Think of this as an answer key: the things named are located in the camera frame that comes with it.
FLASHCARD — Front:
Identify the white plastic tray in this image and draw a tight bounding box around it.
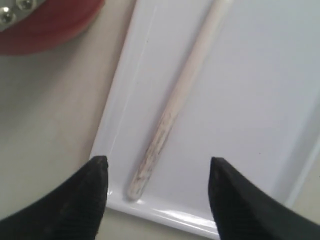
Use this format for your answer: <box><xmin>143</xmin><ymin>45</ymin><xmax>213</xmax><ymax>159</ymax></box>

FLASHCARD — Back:
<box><xmin>91</xmin><ymin>0</ymin><xmax>320</xmax><ymax>239</ymax></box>

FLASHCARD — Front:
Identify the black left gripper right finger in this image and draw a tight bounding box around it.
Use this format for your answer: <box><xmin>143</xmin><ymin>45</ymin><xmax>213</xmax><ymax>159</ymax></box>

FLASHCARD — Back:
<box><xmin>209</xmin><ymin>157</ymin><xmax>320</xmax><ymax>240</ymax></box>

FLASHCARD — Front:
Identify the small red drum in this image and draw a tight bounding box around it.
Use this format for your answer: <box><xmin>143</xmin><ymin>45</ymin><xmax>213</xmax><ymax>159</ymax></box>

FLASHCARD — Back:
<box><xmin>0</xmin><ymin>0</ymin><xmax>105</xmax><ymax>56</ymax></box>

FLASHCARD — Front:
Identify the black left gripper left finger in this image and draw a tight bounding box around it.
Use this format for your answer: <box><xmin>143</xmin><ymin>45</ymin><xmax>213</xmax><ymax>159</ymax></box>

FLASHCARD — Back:
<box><xmin>0</xmin><ymin>156</ymin><xmax>108</xmax><ymax>240</ymax></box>

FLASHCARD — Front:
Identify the white wooden drumstick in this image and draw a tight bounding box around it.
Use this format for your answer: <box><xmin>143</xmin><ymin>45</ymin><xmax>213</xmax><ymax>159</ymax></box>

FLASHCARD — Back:
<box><xmin>126</xmin><ymin>0</ymin><xmax>234</xmax><ymax>202</ymax></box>

